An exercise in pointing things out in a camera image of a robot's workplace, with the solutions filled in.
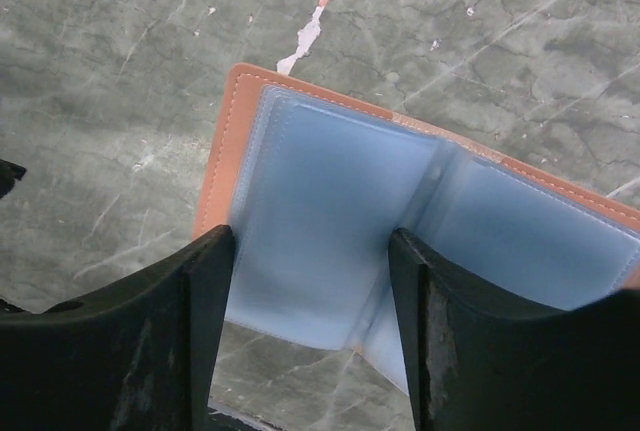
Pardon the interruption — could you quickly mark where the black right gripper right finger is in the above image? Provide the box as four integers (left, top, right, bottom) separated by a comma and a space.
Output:
388, 228, 639, 430

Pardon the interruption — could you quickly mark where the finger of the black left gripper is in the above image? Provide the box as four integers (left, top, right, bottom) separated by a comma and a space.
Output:
0, 159, 26, 197

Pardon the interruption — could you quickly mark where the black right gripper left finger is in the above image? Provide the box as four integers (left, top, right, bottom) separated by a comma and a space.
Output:
1, 225, 235, 430

